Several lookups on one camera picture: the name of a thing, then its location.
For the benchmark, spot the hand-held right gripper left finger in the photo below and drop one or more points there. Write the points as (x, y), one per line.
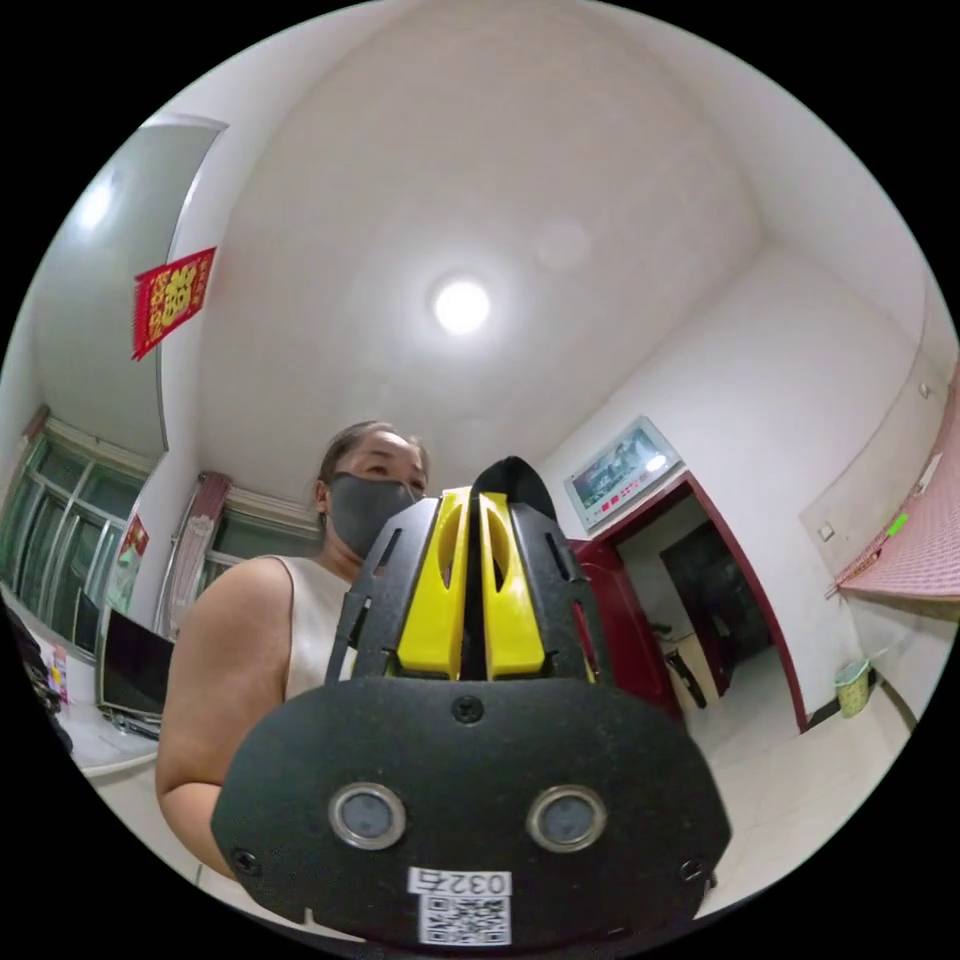
(439, 600)

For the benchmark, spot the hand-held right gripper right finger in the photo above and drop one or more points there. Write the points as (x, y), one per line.
(510, 607)

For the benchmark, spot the small window behind curtain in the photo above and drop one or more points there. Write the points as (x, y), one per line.
(262, 536)

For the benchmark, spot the person's body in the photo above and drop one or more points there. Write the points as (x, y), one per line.
(232, 660)

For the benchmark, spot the red hanging wall decoration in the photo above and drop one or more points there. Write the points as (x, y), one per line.
(171, 301)

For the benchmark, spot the pink curtain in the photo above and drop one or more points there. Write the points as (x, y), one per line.
(196, 547)

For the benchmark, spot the round ceiling lamp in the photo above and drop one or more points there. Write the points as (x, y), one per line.
(461, 306)

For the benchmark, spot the black monitor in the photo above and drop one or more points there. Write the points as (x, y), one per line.
(136, 669)

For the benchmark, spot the bed with pink checked sheet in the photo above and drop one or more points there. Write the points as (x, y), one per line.
(911, 551)

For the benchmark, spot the large window with green frame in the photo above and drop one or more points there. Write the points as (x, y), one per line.
(67, 517)

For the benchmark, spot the green waste basket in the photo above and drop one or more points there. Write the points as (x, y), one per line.
(853, 688)

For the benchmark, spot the dark red door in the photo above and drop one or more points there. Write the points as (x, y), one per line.
(626, 622)

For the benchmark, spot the framed wall picture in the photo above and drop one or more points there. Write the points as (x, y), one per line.
(622, 474)

